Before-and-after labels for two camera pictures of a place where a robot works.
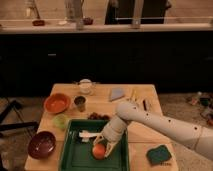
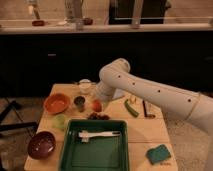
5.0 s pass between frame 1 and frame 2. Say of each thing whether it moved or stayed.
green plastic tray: stayed
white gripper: moved
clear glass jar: stayed
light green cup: stayed
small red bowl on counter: stayed
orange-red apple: moved
